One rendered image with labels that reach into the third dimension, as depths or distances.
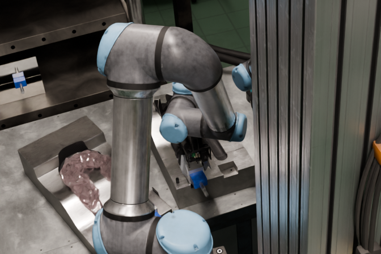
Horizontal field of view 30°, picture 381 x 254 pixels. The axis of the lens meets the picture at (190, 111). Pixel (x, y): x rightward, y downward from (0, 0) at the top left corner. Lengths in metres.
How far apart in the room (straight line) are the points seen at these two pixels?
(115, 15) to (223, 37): 1.75
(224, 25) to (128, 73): 3.03
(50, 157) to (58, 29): 0.57
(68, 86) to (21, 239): 0.78
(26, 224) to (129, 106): 0.88
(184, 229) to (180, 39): 0.41
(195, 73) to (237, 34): 2.93
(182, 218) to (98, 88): 1.28
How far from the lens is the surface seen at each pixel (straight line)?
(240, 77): 1.92
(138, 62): 1.46
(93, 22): 2.68
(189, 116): 1.81
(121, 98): 1.50
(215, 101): 1.60
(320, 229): 1.06
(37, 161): 2.31
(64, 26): 2.68
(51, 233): 2.23
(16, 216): 2.31
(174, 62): 1.43
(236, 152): 2.24
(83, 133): 2.37
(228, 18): 4.54
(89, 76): 2.83
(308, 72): 0.87
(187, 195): 2.18
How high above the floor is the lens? 2.42
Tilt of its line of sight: 39 degrees down
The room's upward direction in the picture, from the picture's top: 6 degrees counter-clockwise
